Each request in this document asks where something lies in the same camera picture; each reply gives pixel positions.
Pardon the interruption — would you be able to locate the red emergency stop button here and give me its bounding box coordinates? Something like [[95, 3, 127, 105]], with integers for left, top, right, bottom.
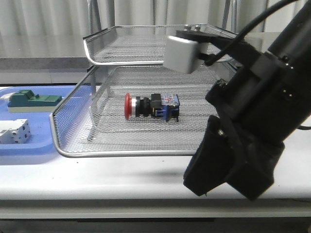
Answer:
[[124, 93, 180, 122]]

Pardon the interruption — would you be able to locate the silver wire rack frame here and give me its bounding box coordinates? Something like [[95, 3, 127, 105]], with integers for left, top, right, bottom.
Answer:
[[82, 0, 270, 144]]

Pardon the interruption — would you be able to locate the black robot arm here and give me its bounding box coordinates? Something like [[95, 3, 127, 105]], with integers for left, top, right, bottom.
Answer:
[[184, 1, 311, 200]]

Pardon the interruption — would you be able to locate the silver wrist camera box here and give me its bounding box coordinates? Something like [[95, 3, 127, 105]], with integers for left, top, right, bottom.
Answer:
[[163, 35, 208, 74]]

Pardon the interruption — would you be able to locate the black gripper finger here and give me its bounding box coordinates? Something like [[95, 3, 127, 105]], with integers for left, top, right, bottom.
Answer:
[[183, 116, 234, 196]]

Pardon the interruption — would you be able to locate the grey stone counter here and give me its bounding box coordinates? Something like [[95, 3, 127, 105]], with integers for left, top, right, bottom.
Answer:
[[0, 32, 311, 84]]

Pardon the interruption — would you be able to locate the green electrical module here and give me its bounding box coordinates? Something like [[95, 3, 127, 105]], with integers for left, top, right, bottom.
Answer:
[[7, 89, 62, 113]]

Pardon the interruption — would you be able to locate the black camera cable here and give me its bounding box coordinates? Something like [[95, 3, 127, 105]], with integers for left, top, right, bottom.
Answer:
[[204, 0, 299, 66]]

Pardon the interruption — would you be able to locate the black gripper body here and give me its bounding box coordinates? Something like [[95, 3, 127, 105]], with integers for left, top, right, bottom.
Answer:
[[206, 55, 300, 200]]

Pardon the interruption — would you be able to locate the white circuit breaker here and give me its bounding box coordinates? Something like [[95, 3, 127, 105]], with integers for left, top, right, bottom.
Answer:
[[0, 119, 31, 144]]

